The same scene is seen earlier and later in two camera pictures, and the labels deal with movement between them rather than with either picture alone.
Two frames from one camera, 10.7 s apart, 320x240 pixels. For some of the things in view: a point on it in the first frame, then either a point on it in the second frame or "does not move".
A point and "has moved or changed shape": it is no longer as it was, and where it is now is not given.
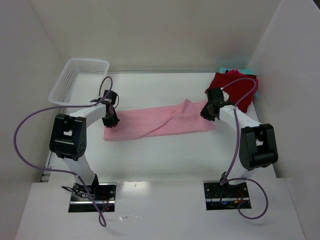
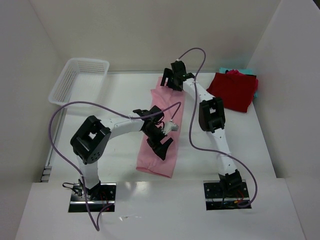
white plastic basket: [80, 82] does not move
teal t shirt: [247, 71] does not move
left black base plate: [104, 194] does not move
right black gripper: [208, 113] to [170, 80]
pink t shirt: [186, 117] has moved or changed shape
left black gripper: [111, 119] to [155, 137]
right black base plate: [226, 196] does not move
